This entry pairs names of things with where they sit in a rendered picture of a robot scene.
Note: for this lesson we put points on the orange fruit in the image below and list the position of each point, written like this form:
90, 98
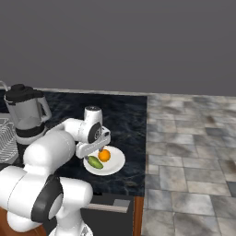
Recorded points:
104, 155

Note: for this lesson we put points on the dark drawer front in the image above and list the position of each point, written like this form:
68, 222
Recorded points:
107, 222

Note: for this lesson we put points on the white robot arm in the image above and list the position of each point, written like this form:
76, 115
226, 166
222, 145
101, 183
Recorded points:
49, 150

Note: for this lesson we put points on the white round plate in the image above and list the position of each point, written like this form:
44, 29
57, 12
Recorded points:
115, 161

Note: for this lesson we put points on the white curved tap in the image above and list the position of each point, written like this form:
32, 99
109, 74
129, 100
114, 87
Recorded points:
4, 84

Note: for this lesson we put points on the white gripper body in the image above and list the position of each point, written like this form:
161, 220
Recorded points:
92, 147

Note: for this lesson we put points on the brown wooden cabinet side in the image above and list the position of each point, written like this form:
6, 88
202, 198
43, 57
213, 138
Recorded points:
138, 215

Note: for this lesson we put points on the black and clear blender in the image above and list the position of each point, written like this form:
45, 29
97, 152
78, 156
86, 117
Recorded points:
26, 113

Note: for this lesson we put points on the green mango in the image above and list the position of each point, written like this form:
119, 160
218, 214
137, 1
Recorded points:
95, 162

